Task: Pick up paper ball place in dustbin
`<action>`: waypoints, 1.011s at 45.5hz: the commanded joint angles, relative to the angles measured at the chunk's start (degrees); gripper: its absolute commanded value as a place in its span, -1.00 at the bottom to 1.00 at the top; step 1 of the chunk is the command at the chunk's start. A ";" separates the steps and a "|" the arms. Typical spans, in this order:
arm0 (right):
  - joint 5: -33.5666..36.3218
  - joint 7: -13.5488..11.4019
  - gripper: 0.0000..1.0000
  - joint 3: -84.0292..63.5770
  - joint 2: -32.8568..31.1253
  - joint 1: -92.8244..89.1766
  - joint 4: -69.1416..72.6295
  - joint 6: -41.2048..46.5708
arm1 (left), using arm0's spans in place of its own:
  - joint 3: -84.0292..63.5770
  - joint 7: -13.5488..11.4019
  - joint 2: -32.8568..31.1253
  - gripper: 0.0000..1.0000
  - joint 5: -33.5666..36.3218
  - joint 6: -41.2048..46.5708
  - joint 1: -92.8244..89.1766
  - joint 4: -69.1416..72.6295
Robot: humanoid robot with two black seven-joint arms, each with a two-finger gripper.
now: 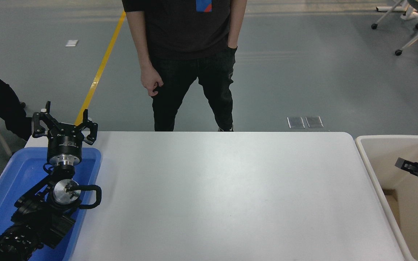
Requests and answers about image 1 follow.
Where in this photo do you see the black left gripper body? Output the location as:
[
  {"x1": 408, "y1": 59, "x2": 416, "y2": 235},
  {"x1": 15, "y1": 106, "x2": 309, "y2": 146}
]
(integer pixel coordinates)
[{"x1": 47, "y1": 125, "x2": 85, "y2": 157}]

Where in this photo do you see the standing person's right hand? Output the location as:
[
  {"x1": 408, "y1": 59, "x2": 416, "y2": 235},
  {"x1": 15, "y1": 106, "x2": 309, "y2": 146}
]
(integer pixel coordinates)
[{"x1": 140, "y1": 62, "x2": 164, "y2": 97}]

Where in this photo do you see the large pale bin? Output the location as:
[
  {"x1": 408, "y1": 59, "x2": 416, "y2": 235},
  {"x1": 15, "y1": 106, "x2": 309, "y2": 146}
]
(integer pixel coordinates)
[{"x1": 355, "y1": 135, "x2": 418, "y2": 261}]

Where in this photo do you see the blue plastic tray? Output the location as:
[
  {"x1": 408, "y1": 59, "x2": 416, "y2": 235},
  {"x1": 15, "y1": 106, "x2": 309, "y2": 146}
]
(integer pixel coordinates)
[{"x1": 0, "y1": 146, "x2": 102, "y2": 261}]

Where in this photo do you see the standing person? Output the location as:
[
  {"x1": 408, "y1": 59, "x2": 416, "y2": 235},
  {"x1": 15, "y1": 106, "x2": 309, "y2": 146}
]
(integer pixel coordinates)
[{"x1": 121, "y1": 0, "x2": 248, "y2": 132}]

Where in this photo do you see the white office chair base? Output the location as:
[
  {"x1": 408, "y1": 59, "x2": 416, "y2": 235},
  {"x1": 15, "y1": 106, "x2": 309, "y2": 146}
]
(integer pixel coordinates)
[{"x1": 371, "y1": 0, "x2": 418, "y2": 29}]

